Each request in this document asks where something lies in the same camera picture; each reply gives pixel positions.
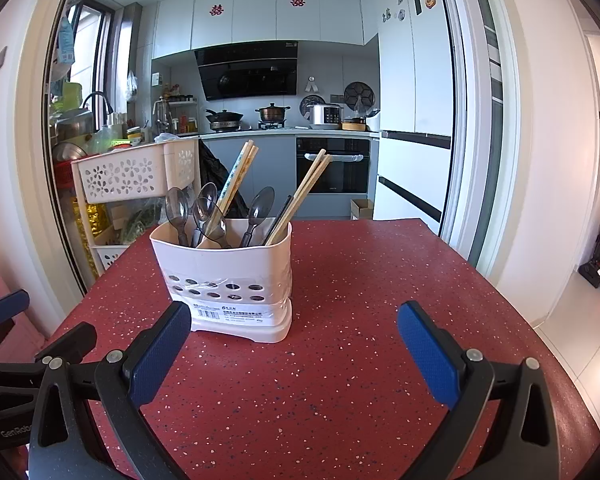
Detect steel bowl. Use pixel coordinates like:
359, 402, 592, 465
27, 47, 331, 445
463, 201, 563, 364
51, 141, 88, 162

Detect black wok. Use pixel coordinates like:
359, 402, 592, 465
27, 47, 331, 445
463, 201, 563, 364
205, 108, 245, 131

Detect white plastic utensil holder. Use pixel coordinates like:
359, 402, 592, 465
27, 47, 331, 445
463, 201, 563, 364
149, 216, 294, 345

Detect cardboard box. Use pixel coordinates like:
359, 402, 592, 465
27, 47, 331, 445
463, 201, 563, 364
350, 198, 376, 221

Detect black built-in oven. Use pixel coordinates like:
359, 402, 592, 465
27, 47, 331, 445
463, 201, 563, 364
295, 136, 372, 196

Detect black range hood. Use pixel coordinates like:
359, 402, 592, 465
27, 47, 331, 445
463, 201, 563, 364
195, 42, 299, 102

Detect green plastic container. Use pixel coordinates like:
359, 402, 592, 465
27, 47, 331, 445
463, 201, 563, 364
61, 81, 83, 111

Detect gold foil package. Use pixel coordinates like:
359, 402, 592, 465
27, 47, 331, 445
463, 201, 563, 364
77, 200, 111, 276

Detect white sliding door frame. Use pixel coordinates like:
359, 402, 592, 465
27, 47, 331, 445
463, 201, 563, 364
12, 0, 523, 296

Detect large round black wall trivet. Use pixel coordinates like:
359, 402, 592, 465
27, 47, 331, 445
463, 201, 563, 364
343, 81, 376, 110

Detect black chopstick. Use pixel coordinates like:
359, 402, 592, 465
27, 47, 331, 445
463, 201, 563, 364
261, 194, 294, 247

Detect white plastic basket trolley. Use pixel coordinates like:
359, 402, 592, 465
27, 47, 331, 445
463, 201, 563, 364
70, 137, 203, 281

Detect grey kitchen base cabinets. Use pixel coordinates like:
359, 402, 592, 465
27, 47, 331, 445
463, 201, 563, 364
200, 130, 381, 221

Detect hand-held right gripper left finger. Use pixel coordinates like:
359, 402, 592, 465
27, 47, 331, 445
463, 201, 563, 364
26, 301, 192, 480

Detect white refrigerator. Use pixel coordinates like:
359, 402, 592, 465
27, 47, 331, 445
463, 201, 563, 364
370, 0, 456, 236

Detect spice rack with bottles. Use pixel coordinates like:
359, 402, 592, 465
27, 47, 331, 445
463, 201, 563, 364
152, 92, 201, 136

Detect steel pot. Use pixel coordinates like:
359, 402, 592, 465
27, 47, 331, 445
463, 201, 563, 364
55, 109, 96, 141

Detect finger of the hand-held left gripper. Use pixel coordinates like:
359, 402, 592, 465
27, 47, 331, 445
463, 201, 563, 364
0, 322, 99, 404
0, 290, 31, 328

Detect silver pressure cooker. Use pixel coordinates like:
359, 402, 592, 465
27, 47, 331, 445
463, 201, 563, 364
307, 104, 342, 130

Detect black kitchen faucet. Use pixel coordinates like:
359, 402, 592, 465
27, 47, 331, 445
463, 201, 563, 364
82, 91, 115, 121

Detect steel stockpot with lid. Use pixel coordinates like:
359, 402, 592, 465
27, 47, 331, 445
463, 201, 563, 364
255, 102, 291, 123

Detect green leafy vegetables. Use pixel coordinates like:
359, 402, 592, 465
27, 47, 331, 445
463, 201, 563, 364
117, 197, 168, 243

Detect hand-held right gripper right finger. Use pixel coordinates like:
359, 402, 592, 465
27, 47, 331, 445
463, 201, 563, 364
396, 301, 565, 480

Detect blue and white package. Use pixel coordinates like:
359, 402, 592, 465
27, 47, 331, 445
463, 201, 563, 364
55, 5, 78, 68

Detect white upper kitchen cabinets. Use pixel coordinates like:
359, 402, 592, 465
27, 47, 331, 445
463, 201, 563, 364
152, 0, 381, 61

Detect black upright appliance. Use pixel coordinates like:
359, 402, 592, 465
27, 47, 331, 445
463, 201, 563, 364
579, 220, 600, 288

